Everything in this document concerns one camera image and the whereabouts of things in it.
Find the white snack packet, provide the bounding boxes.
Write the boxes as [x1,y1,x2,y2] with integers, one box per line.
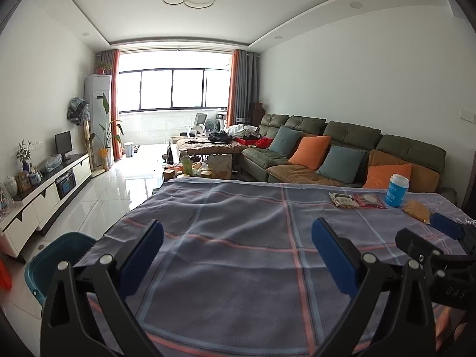
[329,192,359,209]

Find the white small trash can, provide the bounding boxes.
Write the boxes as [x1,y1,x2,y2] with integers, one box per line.
[123,142,134,158]

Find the tall green potted plant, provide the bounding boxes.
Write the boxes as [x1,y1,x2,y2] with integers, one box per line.
[90,93,112,172]

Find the orange cushion near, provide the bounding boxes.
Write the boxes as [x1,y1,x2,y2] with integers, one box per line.
[363,164,412,189]

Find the orange cushion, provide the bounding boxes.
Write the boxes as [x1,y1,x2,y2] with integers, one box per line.
[289,135,331,171]
[363,164,412,189]

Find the red snack packet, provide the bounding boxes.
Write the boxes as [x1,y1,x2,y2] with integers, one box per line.
[353,193,386,209]

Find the orange grey curtain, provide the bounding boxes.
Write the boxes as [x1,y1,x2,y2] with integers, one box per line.
[95,49,123,162]
[227,50,260,126]

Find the black small monitor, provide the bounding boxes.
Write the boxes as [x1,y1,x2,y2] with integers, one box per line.
[54,131,73,160]

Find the blue white lidded cup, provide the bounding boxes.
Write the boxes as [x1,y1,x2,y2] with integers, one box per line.
[385,173,409,207]

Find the orange cushion far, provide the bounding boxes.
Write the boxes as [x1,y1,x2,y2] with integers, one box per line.
[289,135,331,171]

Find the orange plastic bag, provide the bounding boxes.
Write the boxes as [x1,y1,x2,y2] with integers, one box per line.
[0,259,12,290]

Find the large balcony window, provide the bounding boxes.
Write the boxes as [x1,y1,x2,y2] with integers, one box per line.
[117,68,231,113]

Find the olive green sectional sofa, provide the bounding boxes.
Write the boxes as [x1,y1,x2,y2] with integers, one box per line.
[237,115,457,202]

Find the white standing air conditioner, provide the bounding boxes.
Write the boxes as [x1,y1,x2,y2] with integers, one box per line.
[84,74,111,168]

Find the teal trash bin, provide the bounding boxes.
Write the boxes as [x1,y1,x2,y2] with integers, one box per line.
[24,232,96,306]

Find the grey plaid tablecloth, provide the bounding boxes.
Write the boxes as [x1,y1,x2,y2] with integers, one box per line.
[76,176,476,357]

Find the grey blue cushion far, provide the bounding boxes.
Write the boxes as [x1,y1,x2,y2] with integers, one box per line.
[269,126,302,157]

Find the white TV cabinet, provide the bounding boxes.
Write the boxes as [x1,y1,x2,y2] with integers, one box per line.
[1,153,91,260]

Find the brown paper packet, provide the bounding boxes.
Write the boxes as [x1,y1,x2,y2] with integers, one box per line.
[402,200,431,224]

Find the cluttered coffee table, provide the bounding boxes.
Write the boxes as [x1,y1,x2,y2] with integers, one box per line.
[163,138,246,180]

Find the orange grey left curtain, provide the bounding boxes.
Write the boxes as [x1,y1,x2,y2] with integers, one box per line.
[95,49,123,162]

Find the grey blue cushion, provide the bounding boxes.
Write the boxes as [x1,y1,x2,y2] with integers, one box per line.
[269,126,302,157]
[316,145,365,184]

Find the orange grey right curtain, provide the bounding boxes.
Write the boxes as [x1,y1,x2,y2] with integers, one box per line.
[227,50,260,126]

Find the blue vase plant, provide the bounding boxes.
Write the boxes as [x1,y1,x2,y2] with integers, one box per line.
[16,140,32,173]

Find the grey blue cushion near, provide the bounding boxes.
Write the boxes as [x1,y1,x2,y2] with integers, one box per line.
[316,145,365,184]

